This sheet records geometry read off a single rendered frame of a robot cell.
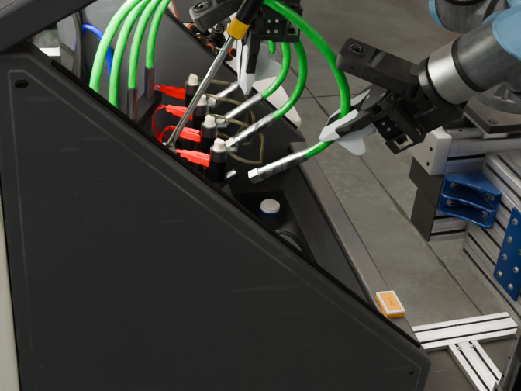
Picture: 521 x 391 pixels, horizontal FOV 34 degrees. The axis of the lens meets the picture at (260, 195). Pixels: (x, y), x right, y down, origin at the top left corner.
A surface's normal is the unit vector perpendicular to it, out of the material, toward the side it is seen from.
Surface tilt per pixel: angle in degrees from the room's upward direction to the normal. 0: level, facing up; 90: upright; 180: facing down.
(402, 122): 103
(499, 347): 0
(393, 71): 17
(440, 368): 0
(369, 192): 0
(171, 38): 90
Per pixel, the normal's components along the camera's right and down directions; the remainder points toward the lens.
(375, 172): 0.08, -0.83
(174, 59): 0.24, 0.54
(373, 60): 0.17, -0.65
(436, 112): -0.39, 0.65
